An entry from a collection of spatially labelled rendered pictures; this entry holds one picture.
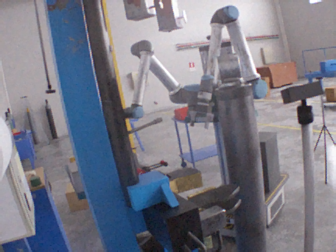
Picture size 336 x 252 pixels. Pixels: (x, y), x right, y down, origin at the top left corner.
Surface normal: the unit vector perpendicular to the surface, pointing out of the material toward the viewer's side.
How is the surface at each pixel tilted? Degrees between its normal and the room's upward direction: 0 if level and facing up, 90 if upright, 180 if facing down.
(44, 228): 90
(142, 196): 90
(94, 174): 90
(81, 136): 90
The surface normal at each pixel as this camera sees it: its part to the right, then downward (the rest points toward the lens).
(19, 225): 0.41, 0.07
